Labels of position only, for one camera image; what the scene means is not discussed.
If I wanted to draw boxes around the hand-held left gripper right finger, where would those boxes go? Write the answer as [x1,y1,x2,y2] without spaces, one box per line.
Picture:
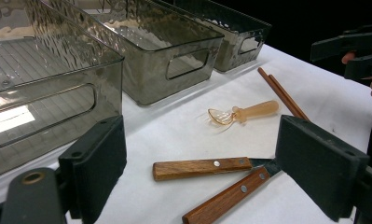
[275,114,370,222]

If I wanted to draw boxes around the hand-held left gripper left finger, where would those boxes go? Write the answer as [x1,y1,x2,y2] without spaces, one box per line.
[58,115,128,224]

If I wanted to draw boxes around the large smoky transparent plastic bin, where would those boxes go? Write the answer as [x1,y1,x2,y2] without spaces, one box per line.
[0,0,125,181]

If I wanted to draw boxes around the brown wooden chopstick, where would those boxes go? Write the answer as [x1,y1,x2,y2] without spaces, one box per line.
[257,66,303,120]
[268,74,310,121]

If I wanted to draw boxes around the translucent orange plastic spoon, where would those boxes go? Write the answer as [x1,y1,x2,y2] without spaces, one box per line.
[207,100,281,127]

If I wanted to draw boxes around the wooden-handled metal knife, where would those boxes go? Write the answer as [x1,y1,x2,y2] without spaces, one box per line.
[182,160,282,224]

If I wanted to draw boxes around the wooden-handled metal fork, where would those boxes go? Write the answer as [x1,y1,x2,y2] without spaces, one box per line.
[152,157,275,182]

